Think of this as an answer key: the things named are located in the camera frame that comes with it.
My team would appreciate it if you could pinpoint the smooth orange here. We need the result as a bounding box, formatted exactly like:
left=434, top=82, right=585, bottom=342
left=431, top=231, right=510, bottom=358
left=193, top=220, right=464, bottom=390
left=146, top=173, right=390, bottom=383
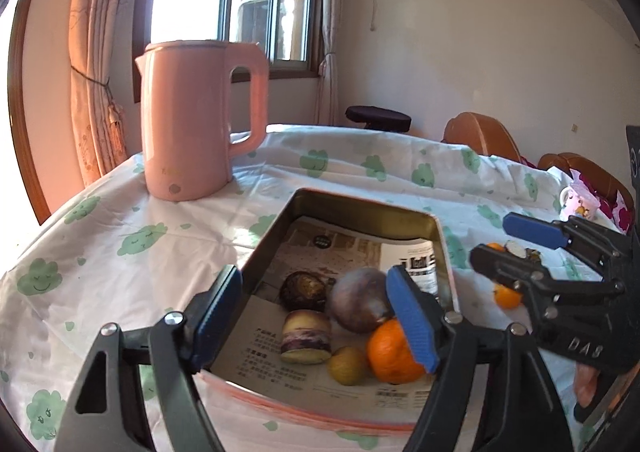
left=487, top=242, right=506, bottom=252
left=494, top=284, right=523, bottom=310

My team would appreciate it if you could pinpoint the large wrinkled orange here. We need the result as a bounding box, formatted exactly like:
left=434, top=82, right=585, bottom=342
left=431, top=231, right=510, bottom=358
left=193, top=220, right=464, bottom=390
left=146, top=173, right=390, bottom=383
left=366, top=319, right=426, bottom=385

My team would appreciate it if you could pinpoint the small yellow-brown round fruit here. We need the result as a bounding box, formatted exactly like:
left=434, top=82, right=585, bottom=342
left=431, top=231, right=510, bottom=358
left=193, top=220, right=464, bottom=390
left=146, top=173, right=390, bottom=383
left=326, top=346, right=369, bottom=386

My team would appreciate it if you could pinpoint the brown pear-shaped avocado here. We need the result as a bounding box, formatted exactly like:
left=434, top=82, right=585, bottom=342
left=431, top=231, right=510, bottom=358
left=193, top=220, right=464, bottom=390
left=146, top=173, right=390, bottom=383
left=328, top=268, right=394, bottom=334

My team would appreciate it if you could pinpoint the dark patterned round fruit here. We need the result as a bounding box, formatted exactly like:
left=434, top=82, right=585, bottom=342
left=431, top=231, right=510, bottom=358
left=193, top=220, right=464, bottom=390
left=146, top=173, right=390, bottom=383
left=279, top=271, right=326, bottom=312

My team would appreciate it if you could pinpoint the dark brown walnut-like fruit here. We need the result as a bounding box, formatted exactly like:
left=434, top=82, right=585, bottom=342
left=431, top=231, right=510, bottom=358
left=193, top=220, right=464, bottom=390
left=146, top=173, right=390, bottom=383
left=525, top=248, right=542, bottom=264

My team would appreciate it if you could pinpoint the brown cylinder cake slice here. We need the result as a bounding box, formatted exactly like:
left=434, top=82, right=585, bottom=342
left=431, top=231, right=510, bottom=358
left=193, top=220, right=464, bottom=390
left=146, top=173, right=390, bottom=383
left=504, top=239, right=527, bottom=259

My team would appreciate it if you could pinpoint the right human hand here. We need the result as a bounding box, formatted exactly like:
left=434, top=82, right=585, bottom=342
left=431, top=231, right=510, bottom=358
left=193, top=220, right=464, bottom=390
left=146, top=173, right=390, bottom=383
left=572, top=362, right=637, bottom=408

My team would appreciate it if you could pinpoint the pink floral cushion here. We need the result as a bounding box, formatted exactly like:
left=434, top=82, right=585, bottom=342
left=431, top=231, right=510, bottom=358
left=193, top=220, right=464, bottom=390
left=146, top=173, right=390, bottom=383
left=570, top=169, right=634, bottom=233

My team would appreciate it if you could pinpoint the pink cartoon cup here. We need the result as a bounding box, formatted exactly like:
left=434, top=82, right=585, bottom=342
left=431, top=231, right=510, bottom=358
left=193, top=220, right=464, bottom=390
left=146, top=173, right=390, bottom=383
left=559, top=184, right=600, bottom=221

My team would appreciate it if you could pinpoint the brown leather sofa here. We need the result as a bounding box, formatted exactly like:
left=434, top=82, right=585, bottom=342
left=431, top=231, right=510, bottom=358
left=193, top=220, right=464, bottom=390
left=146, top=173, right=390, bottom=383
left=538, top=152, right=634, bottom=233

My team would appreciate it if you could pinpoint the brown leather armchair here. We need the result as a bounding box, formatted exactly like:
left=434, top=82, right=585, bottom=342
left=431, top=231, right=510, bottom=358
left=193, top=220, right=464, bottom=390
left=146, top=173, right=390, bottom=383
left=442, top=112, right=521, bottom=163

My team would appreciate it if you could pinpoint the white cloud print tablecloth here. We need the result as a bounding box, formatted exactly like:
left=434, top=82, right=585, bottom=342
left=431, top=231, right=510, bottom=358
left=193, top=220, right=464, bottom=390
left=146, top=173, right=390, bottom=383
left=0, top=123, right=616, bottom=452

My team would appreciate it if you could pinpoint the pink metal tin box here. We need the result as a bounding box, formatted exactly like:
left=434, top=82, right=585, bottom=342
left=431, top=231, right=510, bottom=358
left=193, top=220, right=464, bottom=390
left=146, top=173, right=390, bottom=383
left=202, top=189, right=459, bottom=434

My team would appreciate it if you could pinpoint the dark round stool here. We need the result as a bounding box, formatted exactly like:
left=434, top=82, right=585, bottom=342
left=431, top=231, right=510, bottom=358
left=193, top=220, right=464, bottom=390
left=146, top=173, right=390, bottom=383
left=345, top=105, right=411, bottom=133

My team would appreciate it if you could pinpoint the pink electric kettle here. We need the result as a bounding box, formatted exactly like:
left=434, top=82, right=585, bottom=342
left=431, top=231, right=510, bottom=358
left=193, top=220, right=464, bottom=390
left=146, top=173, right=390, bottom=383
left=136, top=40, right=269, bottom=201

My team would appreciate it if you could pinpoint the white right curtain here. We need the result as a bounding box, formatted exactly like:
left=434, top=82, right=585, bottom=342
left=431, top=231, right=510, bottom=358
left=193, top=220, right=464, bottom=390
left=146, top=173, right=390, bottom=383
left=314, top=0, right=343, bottom=126

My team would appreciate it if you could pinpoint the pink left curtain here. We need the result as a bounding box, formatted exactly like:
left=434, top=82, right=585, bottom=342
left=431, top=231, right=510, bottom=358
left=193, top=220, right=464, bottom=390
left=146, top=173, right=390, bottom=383
left=67, top=0, right=130, bottom=186

